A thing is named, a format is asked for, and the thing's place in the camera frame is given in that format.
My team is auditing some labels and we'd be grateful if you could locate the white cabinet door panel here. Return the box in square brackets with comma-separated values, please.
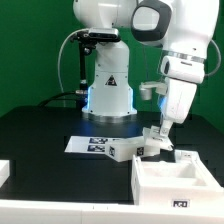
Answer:
[142, 126, 173, 151]

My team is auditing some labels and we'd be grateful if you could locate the small white cabinet door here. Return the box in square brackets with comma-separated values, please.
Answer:
[174, 149, 200, 163]

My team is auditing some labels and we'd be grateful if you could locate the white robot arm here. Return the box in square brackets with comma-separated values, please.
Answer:
[73, 0, 219, 136]

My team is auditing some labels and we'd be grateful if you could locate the grey camera cable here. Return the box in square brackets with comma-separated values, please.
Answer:
[57, 28, 88, 94]

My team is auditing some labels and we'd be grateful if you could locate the white front border rail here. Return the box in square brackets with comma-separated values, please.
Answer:
[0, 200, 224, 224]

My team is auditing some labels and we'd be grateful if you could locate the black camera on stand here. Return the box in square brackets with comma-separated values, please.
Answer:
[70, 28, 121, 97]

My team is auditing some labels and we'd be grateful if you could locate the white left border rail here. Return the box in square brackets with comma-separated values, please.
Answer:
[0, 160, 10, 188]

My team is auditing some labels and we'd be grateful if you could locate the white border rail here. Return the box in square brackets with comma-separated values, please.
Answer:
[0, 200, 224, 224]
[0, 160, 10, 188]

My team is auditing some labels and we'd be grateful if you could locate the white cabinet top block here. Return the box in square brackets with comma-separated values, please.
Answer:
[105, 136, 160, 162]

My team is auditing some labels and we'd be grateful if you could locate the white paper with markers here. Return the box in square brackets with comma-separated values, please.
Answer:
[64, 135, 121, 155]

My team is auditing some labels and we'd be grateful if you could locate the white cabinet box body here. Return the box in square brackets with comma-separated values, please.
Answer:
[131, 156, 224, 208]

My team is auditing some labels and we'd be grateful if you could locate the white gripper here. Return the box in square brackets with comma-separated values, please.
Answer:
[160, 78, 197, 137]

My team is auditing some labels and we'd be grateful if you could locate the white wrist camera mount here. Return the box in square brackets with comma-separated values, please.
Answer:
[139, 81, 167, 100]

